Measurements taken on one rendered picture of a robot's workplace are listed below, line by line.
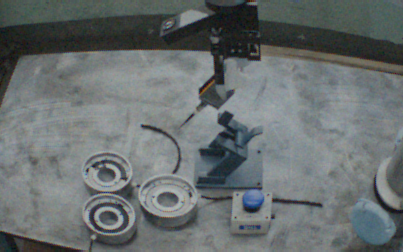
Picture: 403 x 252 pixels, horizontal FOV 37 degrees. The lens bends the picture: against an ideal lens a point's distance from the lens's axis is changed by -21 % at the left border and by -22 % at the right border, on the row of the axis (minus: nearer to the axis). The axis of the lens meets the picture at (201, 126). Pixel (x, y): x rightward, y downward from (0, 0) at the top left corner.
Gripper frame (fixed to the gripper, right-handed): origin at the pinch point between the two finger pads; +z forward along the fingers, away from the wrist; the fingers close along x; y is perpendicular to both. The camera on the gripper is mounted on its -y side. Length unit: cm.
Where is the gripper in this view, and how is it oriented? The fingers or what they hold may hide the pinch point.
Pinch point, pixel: (220, 86)
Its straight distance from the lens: 127.7
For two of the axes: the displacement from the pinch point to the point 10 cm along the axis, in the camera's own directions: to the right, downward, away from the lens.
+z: 0.6, 7.2, 6.9
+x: 0.5, -6.9, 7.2
